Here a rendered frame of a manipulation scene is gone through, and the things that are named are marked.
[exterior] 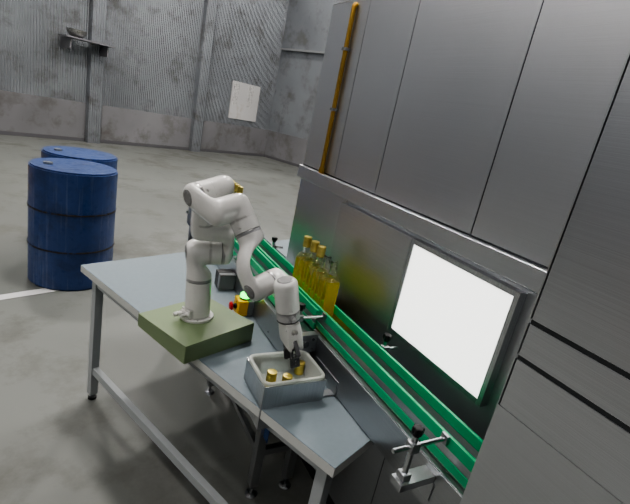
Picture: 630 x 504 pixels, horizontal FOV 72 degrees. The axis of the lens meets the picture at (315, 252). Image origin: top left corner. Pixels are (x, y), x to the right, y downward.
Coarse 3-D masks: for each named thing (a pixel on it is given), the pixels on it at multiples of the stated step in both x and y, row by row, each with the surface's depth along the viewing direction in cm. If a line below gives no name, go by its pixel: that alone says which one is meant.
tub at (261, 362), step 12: (252, 360) 144; (264, 360) 150; (276, 360) 152; (288, 360) 154; (312, 360) 152; (264, 372) 151; (288, 372) 154; (312, 372) 150; (264, 384) 134; (276, 384) 135
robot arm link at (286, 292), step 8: (272, 272) 136; (280, 272) 136; (280, 280) 131; (288, 280) 131; (296, 280) 132; (280, 288) 129; (288, 288) 129; (296, 288) 130; (280, 296) 130; (288, 296) 129; (296, 296) 131; (280, 304) 131; (288, 304) 131; (296, 304) 132; (280, 312) 132; (288, 312) 132; (296, 312) 133
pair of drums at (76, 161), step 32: (32, 160) 325; (64, 160) 348; (96, 160) 378; (32, 192) 317; (64, 192) 313; (96, 192) 326; (32, 224) 324; (64, 224) 321; (96, 224) 334; (32, 256) 331; (64, 256) 328; (96, 256) 343; (64, 288) 336
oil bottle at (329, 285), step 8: (328, 280) 162; (336, 280) 163; (320, 288) 166; (328, 288) 163; (336, 288) 164; (320, 296) 166; (328, 296) 164; (336, 296) 166; (320, 304) 166; (328, 304) 165; (328, 312) 167
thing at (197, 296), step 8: (192, 288) 162; (200, 288) 162; (208, 288) 165; (192, 296) 163; (200, 296) 163; (208, 296) 166; (192, 304) 164; (200, 304) 164; (208, 304) 167; (176, 312) 164; (184, 312) 165; (192, 312) 165; (200, 312) 165; (208, 312) 169; (184, 320) 165; (192, 320) 165; (200, 320) 165; (208, 320) 167
